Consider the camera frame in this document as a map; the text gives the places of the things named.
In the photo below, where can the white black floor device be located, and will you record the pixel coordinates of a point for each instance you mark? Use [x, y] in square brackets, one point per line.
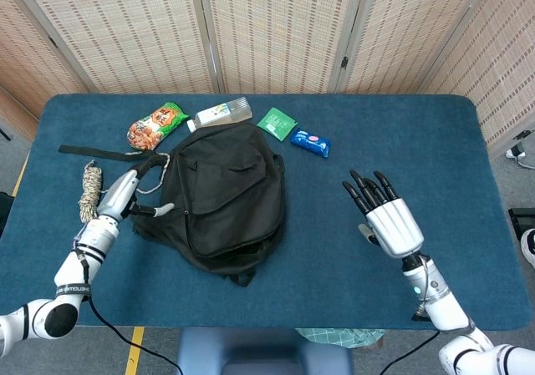
[516, 151]

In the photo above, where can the green orange snack bag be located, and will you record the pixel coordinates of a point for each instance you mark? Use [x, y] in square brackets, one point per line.
[154, 126]

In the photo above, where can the blue grey robot torso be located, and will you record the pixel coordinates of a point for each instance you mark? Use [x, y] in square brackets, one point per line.
[259, 350]

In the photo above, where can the clear plastic drink bottle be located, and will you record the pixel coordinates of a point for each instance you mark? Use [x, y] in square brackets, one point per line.
[221, 114]

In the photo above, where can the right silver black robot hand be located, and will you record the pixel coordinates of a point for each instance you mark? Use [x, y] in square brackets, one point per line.
[395, 224]

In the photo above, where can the black backpack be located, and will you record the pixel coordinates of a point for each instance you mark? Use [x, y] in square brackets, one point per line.
[234, 199]

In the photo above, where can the green checked cloth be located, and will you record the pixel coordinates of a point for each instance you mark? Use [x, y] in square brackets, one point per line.
[342, 337]

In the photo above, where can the blue felt table cover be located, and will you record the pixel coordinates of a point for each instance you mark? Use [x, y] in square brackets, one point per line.
[334, 266]

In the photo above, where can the black box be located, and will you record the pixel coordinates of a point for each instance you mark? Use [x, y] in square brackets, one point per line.
[522, 220]

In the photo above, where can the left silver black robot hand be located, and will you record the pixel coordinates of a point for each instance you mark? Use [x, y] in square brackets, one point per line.
[119, 191]

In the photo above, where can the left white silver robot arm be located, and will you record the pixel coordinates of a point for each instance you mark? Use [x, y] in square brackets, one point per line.
[96, 237]

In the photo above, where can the green flat packet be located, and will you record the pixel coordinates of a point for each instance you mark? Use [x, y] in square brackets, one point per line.
[276, 123]

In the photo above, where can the woven bamboo folding screen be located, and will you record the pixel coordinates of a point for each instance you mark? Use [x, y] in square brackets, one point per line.
[276, 32]

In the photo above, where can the blue cookie pack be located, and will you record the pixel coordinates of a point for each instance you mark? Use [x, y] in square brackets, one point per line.
[311, 141]

